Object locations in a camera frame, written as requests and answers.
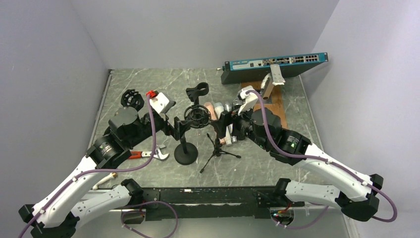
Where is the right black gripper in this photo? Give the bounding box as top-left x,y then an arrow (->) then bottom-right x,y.
211,100 -> 269,149

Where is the silver grey microphone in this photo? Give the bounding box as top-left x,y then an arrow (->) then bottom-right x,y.
224,102 -> 237,143

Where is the white microphone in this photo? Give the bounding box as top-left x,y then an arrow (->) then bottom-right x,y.
214,102 -> 232,146

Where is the pink microphone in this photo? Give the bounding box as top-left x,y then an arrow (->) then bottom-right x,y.
204,102 -> 227,145

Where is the shock mount tripod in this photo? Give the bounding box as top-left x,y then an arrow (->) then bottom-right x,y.
184,104 -> 241,174

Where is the black mic stand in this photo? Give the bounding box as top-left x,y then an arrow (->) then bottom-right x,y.
174,135 -> 198,166
186,82 -> 209,105

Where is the shock mount stand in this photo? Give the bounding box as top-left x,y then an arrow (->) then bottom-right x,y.
120,89 -> 145,111

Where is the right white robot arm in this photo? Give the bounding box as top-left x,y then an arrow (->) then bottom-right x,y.
210,109 -> 383,222

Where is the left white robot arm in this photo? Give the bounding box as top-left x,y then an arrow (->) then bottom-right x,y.
19,107 -> 179,238

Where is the wooden board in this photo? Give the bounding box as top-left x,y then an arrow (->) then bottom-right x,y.
240,81 -> 288,129

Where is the small brass white fitting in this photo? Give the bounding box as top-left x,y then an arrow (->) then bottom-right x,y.
92,172 -> 118,190

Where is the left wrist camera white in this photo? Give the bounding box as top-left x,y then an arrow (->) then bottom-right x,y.
146,90 -> 176,114

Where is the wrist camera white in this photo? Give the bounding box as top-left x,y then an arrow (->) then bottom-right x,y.
146,90 -> 176,114
238,85 -> 259,115

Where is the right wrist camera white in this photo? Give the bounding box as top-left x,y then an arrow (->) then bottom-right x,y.
238,85 -> 259,115

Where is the blue network switch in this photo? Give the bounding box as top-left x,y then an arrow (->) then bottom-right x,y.
220,52 -> 329,85

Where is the red handled adjustable wrench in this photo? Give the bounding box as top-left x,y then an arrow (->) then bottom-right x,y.
129,144 -> 169,161

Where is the metal bracket with tube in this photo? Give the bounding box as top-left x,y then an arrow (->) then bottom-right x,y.
260,64 -> 285,100

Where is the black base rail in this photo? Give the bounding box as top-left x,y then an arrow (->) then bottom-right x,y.
121,186 -> 304,221

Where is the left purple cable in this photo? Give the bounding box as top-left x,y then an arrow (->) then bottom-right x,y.
17,93 -> 179,238

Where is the purple cable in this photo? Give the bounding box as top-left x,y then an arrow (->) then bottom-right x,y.
244,89 -> 398,231
17,93 -> 179,238

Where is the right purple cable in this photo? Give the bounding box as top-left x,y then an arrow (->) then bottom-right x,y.
244,89 -> 398,231

